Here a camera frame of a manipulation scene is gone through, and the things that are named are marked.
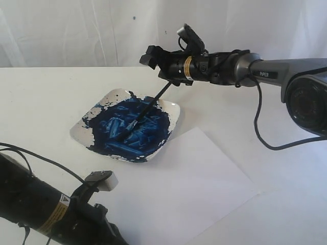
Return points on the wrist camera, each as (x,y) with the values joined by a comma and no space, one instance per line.
(189,41)
(104,180)

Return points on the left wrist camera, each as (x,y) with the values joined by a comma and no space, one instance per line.
(104,180)

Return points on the white backdrop curtain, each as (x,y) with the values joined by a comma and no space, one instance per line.
(117,33)

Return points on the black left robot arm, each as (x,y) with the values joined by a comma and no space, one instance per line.
(28,201)

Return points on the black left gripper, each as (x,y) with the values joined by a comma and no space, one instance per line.
(69,225)

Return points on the white paper sheet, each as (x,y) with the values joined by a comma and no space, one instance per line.
(186,188)

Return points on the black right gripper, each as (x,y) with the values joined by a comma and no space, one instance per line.
(175,67)

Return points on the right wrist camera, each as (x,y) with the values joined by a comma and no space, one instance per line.
(189,41)

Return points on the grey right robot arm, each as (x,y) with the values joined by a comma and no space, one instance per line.
(302,81)

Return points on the white square plate blue paint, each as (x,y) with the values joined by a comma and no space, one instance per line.
(97,129)

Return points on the black paintbrush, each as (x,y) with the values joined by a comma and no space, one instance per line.
(132,125)

